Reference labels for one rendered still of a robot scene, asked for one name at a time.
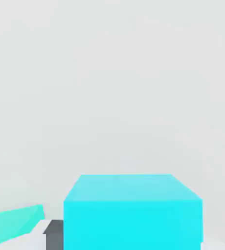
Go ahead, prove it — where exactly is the small cyan cube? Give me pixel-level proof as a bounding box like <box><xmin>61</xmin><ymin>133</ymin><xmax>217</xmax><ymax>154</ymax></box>
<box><xmin>63</xmin><ymin>173</ymin><xmax>203</xmax><ymax>250</ymax></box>

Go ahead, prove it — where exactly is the small turquoise cube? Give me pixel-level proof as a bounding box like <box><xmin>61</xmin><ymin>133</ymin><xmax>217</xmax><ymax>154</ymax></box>
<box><xmin>0</xmin><ymin>204</ymin><xmax>45</xmax><ymax>249</ymax></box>

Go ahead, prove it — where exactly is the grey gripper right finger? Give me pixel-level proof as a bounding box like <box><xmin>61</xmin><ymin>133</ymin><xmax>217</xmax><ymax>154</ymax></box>
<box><xmin>200</xmin><ymin>241</ymin><xmax>225</xmax><ymax>250</ymax></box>

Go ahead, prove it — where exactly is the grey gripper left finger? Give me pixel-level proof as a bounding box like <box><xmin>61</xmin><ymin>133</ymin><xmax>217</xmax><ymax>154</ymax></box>
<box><xmin>0</xmin><ymin>219</ymin><xmax>64</xmax><ymax>250</ymax></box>

